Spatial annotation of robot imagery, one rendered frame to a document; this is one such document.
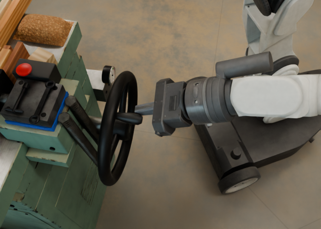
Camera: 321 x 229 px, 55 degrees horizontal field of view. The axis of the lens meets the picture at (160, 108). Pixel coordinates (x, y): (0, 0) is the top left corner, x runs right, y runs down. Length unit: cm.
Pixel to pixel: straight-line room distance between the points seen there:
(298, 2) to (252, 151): 82
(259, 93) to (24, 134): 46
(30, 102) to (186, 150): 112
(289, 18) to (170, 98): 43
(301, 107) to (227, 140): 99
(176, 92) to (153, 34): 150
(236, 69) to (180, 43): 150
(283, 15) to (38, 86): 62
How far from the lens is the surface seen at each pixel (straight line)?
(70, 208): 112
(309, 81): 52
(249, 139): 154
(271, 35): 95
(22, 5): 97
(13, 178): 73
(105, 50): 203
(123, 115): 67
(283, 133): 160
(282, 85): 51
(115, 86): 68
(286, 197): 167
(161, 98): 62
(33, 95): 66
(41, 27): 87
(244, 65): 56
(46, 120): 62
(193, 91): 57
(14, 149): 73
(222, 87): 56
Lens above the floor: 151
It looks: 60 degrees down
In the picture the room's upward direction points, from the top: straight up
